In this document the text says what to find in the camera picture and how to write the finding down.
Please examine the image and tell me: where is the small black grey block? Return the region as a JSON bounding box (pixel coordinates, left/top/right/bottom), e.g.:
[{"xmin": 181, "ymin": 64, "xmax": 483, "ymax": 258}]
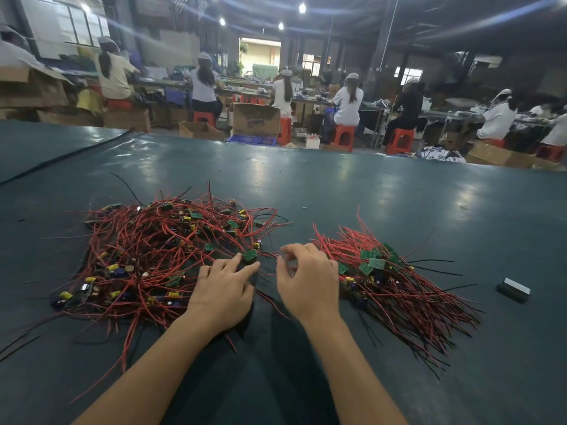
[{"xmin": 496, "ymin": 277, "xmax": 533, "ymax": 303}]

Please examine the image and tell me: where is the person's left forearm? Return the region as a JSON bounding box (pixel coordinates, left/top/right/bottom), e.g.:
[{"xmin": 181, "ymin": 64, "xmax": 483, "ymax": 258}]
[{"xmin": 73, "ymin": 318, "xmax": 223, "ymax": 425}]

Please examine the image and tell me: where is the blue plastic crate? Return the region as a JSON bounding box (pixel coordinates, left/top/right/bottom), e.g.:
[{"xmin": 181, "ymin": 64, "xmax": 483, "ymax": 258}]
[{"xmin": 227, "ymin": 134, "xmax": 279, "ymax": 147}]

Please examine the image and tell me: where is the person's right forearm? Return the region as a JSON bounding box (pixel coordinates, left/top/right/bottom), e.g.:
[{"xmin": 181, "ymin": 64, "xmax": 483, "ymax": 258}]
[{"xmin": 305, "ymin": 318, "xmax": 409, "ymax": 425}]

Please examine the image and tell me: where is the heap of black white items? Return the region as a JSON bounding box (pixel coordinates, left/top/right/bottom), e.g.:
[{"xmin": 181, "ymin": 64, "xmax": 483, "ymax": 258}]
[{"xmin": 417, "ymin": 146, "xmax": 469, "ymax": 164}]

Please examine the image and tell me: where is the person's left hand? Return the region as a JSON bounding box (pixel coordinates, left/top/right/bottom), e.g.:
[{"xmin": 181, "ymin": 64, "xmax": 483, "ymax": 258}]
[{"xmin": 186, "ymin": 253, "xmax": 262, "ymax": 337}]

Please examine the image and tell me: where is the dark green table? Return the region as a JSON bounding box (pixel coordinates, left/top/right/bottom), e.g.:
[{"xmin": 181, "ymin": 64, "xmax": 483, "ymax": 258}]
[{"xmin": 0, "ymin": 121, "xmax": 567, "ymax": 425}]

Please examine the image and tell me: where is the pile of red-wired boards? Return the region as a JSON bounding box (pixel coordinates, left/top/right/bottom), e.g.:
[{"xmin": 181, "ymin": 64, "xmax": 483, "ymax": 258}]
[{"xmin": 0, "ymin": 181, "xmax": 294, "ymax": 399}]

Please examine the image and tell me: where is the sorted bundle of wired boards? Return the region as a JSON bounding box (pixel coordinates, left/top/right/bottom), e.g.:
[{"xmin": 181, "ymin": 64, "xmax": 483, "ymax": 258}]
[{"xmin": 312, "ymin": 208, "xmax": 484, "ymax": 372}]

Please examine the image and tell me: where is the large open cardboard box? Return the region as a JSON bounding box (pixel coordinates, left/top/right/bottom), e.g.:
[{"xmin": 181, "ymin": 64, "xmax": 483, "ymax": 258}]
[{"xmin": 0, "ymin": 66, "xmax": 72, "ymax": 109}]

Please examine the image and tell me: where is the person's right hand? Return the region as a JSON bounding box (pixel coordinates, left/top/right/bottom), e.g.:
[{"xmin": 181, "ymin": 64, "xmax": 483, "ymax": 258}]
[{"xmin": 275, "ymin": 242, "xmax": 341, "ymax": 331}]

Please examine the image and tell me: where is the yellow sack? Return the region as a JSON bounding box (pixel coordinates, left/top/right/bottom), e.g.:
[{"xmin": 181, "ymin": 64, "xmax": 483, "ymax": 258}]
[{"xmin": 77, "ymin": 90, "xmax": 105, "ymax": 115}]

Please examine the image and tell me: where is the grid window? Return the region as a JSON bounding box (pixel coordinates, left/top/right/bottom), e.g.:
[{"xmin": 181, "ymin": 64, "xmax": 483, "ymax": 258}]
[{"xmin": 51, "ymin": 2, "xmax": 109, "ymax": 47}]

